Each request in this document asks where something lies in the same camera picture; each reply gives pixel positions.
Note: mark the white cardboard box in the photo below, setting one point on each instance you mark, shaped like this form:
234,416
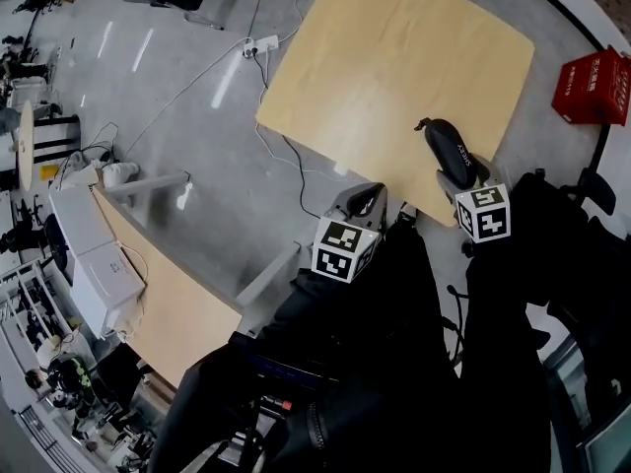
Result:
106,284
81,220

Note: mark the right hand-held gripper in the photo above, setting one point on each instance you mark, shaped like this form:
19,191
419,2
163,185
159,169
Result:
485,215

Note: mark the white shelf rack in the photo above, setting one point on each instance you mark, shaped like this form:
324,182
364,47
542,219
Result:
29,298

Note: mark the dark monitor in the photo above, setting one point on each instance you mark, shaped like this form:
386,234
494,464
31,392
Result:
609,451

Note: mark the person's left forearm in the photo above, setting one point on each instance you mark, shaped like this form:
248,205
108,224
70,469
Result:
296,323

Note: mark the white power strip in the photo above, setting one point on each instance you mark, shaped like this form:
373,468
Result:
262,45

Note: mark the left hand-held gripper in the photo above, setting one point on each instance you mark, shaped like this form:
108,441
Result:
345,249

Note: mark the red box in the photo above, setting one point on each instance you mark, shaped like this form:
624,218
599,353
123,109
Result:
591,87

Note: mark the black chest-mounted device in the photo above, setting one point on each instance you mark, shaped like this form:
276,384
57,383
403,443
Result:
286,372

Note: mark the light wooden desk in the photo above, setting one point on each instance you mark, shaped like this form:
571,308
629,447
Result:
167,289

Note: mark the round wooden table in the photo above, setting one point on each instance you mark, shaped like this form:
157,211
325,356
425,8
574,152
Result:
25,146

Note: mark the person's right forearm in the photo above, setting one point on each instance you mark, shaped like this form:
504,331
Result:
503,323

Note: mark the white bag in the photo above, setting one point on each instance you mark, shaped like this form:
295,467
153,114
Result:
119,173

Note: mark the black glasses case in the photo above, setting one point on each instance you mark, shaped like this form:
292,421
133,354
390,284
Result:
446,143

